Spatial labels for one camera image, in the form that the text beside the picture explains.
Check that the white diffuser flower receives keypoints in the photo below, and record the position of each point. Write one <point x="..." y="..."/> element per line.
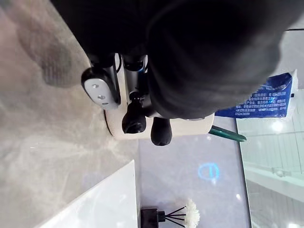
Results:
<point x="192" y="213"/>

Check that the black diffuser reed stick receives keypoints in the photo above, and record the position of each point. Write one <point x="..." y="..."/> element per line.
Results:
<point x="175" y="211"/>
<point x="175" y="222"/>
<point x="177" y="215"/>
<point x="177" y="219"/>

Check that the black diffuser bottle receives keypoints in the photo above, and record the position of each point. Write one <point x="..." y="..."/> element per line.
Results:
<point x="150" y="218"/>

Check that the wall mirror with blue light icon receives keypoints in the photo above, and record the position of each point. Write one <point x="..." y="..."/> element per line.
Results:
<point x="185" y="161"/>

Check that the green toothbrush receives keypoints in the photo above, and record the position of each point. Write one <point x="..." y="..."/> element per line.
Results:
<point x="228" y="133"/>

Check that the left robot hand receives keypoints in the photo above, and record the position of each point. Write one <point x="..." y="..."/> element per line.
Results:
<point x="202" y="47"/>

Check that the cream toothbrush cup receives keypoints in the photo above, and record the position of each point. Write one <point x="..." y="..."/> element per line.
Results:
<point x="185" y="127"/>

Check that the white sink basin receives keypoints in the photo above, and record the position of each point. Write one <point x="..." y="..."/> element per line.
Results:
<point x="99" y="204"/>

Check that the blue tissue pack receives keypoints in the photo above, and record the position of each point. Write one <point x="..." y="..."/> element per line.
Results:
<point x="266" y="99"/>

